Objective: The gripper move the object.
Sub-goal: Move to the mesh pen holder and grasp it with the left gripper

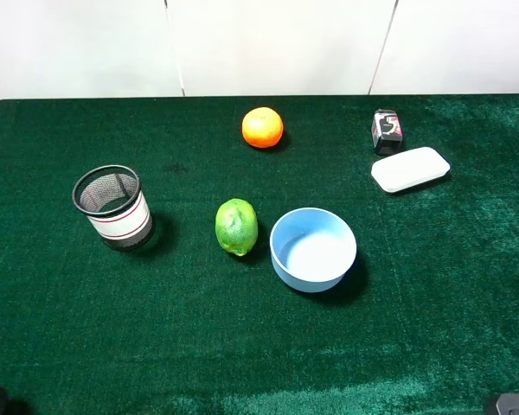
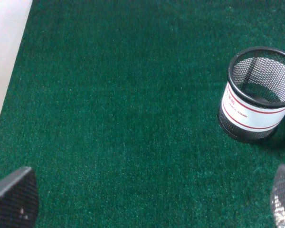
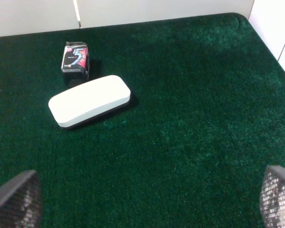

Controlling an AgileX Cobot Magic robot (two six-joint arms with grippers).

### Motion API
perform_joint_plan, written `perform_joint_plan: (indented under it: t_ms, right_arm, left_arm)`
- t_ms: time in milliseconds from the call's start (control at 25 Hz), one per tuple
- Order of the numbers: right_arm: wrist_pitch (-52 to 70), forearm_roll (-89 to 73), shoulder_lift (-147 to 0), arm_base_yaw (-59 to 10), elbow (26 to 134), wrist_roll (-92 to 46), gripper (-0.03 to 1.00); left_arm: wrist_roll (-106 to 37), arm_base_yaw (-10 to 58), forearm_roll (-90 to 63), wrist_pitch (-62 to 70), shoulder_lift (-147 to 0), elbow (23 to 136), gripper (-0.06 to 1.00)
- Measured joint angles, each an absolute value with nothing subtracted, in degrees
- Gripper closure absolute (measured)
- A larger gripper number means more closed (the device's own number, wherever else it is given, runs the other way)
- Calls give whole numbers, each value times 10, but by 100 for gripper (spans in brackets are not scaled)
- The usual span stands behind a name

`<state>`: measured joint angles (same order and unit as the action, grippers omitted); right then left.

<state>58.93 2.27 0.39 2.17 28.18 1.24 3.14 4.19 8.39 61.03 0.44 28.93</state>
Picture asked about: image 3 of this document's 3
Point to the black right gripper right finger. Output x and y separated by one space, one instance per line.
272 197

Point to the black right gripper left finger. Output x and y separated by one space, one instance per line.
21 204

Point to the white glasses case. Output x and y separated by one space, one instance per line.
89 100

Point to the green velvet table cloth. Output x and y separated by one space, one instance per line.
206 116

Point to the black chewing gum pack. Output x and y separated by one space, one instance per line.
75 64

